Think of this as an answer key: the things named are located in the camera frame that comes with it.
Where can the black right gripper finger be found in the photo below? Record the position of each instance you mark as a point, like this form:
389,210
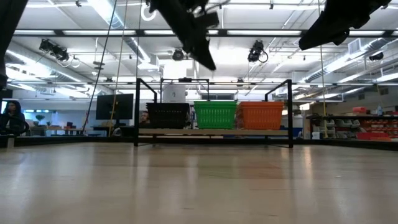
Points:
317,32

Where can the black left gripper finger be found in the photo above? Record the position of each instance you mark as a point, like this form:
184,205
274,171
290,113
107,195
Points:
202,53

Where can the orange plastic slotted basket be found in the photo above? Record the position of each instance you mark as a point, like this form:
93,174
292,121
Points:
259,119
259,103

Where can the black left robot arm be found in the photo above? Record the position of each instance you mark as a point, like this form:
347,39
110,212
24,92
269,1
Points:
9,25

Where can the white ceiling vent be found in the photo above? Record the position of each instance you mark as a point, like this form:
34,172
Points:
357,46

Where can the black ceiling device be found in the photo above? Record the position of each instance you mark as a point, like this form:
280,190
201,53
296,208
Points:
376,56

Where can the white box device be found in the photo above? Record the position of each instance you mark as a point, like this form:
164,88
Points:
174,93

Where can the person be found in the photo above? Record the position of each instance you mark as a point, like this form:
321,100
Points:
144,118
14,121

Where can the red container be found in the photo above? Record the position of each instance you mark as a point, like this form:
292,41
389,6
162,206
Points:
359,109

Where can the clear bottle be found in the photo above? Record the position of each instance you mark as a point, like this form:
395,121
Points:
379,111

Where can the blue bin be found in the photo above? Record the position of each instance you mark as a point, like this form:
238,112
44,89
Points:
295,132

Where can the storage shelving with red bins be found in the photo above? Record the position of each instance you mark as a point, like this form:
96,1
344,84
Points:
373,124

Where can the black computer monitor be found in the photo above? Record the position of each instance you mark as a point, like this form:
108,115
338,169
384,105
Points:
105,107

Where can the background desk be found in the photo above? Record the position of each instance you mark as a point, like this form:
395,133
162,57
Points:
62,129

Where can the small potted plant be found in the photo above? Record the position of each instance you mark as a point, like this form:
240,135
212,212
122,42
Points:
40,117

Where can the round black ceiling camera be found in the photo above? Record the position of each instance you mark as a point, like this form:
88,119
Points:
178,55

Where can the silver ventilation duct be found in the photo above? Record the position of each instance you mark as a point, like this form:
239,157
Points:
140,51

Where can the black metal shelf frame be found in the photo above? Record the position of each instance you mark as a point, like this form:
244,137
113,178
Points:
137,118

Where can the black overhead frame beam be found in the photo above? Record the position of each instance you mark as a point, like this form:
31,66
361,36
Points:
59,32

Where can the black ceiling camera rig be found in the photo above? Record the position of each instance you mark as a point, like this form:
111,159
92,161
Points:
54,49

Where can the black table edge rail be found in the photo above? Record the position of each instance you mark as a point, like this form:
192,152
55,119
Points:
62,141

